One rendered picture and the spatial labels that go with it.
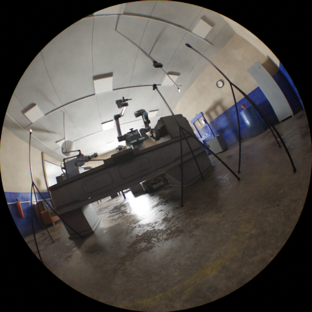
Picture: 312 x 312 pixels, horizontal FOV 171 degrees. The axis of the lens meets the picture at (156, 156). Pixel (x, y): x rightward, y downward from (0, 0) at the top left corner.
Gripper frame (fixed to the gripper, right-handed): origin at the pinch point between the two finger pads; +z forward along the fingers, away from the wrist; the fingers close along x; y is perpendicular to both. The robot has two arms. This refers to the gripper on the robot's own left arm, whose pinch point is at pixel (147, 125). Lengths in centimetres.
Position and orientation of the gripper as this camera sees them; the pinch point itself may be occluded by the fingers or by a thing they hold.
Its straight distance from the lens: 221.4
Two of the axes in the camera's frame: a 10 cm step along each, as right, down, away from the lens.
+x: -8.7, 4.7, -1.7
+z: 0.8, 4.7, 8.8
